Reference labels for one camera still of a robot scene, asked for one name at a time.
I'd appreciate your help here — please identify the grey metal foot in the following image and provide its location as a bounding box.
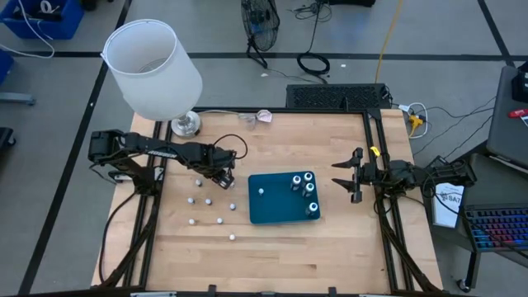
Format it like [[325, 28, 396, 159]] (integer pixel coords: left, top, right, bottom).
[[0, 92, 37, 106]]

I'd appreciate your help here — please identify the black device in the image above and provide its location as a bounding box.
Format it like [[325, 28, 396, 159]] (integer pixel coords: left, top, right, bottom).
[[511, 61, 528, 104]]

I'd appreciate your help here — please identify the white printed paper sheet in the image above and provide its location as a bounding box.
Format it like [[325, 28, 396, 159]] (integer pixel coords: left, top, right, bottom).
[[431, 181, 466, 229]]

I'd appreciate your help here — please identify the dark rolling cart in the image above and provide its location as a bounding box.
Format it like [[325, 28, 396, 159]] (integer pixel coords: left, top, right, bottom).
[[424, 152, 528, 294]]

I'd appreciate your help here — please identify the blue container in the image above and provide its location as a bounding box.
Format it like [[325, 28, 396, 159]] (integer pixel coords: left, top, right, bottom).
[[0, 49, 16, 86]]

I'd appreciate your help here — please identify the black floor fan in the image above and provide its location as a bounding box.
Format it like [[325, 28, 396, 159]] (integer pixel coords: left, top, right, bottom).
[[240, 0, 281, 70]]

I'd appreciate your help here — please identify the black caster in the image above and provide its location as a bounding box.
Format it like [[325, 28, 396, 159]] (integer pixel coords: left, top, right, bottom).
[[0, 126, 17, 150]]

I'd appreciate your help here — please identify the backlit rainbow keyboard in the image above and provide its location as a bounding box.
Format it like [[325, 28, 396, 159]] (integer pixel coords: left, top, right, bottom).
[[464, 203, 528, 253]]

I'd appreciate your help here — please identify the white shade silver table lamp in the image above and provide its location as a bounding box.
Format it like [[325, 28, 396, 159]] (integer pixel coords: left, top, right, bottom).
[[101, 18, 204, 138]]

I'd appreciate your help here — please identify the blue plastic bin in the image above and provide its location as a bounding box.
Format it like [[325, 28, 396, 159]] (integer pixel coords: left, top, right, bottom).
[[247, 170, 322, 226]]

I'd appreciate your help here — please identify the clear plastic wrap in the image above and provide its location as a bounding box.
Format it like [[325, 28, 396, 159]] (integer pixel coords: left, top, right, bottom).
[[238, 113, 259, 131]]

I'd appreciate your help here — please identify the yellow power plug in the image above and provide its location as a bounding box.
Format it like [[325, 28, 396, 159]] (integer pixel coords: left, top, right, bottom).
[[407, 114, 426, 138]]

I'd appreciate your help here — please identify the black coiled cable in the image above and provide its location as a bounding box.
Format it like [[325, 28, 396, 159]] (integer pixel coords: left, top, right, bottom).
[[288, 0, 333, 78]]

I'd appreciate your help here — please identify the yellow extension cord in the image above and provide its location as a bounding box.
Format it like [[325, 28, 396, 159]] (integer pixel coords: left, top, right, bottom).
[[373, 0, 404, 83]]

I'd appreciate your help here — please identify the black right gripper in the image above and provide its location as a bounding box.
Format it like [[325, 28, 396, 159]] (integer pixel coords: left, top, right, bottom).
[[331, 147, 379, 204]]

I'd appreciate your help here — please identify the clear lamp cord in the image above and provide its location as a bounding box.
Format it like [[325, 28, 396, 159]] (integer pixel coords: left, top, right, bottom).
[[197, 108, 248, 120]]

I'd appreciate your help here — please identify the grey cart top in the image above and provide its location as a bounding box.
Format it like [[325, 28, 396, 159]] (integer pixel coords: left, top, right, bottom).
[[486, 65, 528, 168]]

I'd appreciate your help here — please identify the black perforated computer case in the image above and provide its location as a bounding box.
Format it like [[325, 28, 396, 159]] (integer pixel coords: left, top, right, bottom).
[[285, 83, 389, 111]]

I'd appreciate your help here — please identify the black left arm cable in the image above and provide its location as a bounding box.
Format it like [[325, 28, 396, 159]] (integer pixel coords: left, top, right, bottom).
[[212, 133, 249, 162]]

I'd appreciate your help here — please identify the blue floor storage bin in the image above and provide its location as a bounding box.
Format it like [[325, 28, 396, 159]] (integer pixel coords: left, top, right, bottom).
[[0, 0, 86, 41]]

